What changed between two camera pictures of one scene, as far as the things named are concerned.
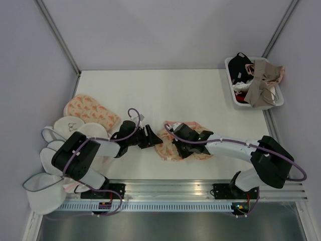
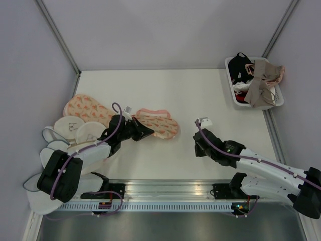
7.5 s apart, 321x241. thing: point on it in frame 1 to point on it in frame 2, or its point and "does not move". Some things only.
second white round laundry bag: x=94 y=130 does not move
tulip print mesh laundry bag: x=167 y=150 to x=160 y=121
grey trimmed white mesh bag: x=46 y=192 does not move
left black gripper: x=150 y=140 to x=142 y=130
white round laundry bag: x=66 y=125 does not move
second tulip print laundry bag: x=91 y=111 does not move
